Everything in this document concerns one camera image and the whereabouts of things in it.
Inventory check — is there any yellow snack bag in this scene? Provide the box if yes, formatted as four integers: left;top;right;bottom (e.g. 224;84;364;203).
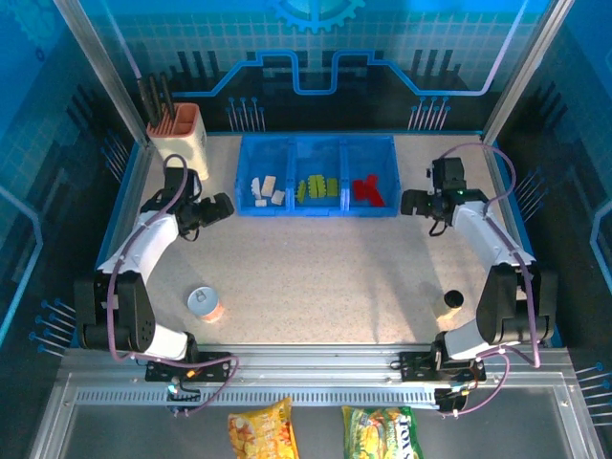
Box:
227;396;300;459

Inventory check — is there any blue three-compartment bin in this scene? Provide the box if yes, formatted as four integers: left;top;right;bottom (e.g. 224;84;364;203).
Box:
236;134;402;219

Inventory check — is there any left aluminium frame post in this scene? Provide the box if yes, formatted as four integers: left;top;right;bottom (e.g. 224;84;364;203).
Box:
52;0;155;150

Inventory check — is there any aluminium frame post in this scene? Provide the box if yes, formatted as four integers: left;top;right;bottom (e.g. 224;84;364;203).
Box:
52;0;155;150
480;0;574;147

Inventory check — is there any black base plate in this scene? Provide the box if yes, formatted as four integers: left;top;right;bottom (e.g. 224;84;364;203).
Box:
399;351;487;383
145;352;233;383

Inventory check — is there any green snack bag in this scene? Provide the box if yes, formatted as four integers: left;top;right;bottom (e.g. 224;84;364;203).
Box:
341;404;426;459

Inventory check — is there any black utensil handle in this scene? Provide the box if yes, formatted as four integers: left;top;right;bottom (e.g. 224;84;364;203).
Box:
159;72;177;120
147;75;166;126
137;78;156;130

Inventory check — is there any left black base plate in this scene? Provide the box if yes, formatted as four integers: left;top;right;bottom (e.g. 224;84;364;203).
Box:
145;352;233;383

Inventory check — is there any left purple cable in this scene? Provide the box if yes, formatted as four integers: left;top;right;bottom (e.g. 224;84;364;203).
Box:
107;153;241;416

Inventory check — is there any slotted metal strip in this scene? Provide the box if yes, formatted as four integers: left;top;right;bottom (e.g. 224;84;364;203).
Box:
75;387;439;405

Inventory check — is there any right aluminium frame post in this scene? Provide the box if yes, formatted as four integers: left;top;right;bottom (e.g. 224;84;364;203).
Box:
480;0;574;147

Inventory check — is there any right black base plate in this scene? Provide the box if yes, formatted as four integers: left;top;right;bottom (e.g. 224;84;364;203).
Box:
399;351;487;383

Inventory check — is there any tin can with pink label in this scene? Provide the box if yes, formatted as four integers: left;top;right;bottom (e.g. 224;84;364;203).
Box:
186;285;226;325

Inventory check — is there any aluminium front rail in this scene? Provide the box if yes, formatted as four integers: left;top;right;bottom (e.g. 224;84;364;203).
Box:
56;342;582;407

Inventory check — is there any cream holder with pink rim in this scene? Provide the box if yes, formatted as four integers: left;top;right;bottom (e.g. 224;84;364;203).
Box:
145;102;210;182

